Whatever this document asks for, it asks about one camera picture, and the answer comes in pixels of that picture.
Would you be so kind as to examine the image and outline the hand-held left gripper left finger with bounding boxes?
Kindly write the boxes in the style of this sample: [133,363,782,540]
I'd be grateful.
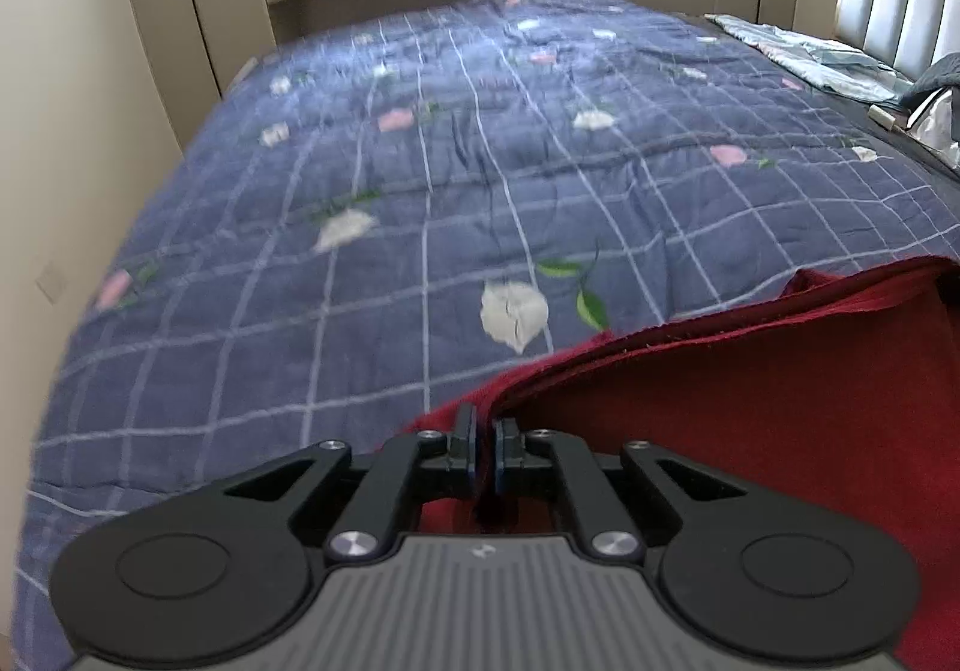
[225,405,481,561]

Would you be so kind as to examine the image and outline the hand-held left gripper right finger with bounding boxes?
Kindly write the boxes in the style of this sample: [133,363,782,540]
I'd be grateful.
[493,418,751,559]

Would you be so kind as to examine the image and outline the red long-sleeve shirt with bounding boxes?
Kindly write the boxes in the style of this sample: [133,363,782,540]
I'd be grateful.
[409,256,960,671]

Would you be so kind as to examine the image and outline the blue plaid floral quilt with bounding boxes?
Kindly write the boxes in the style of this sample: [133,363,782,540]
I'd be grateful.
[11,0,960,649]

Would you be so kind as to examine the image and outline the light blue folded cloth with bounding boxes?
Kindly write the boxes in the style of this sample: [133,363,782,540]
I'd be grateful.
[705,13,920,109]

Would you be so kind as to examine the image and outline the silver grey cloth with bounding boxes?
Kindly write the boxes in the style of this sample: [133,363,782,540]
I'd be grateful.
[904,84,960,173]

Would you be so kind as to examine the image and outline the white wall socket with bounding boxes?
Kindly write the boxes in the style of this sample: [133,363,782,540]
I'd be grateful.
[36,260,70,303]

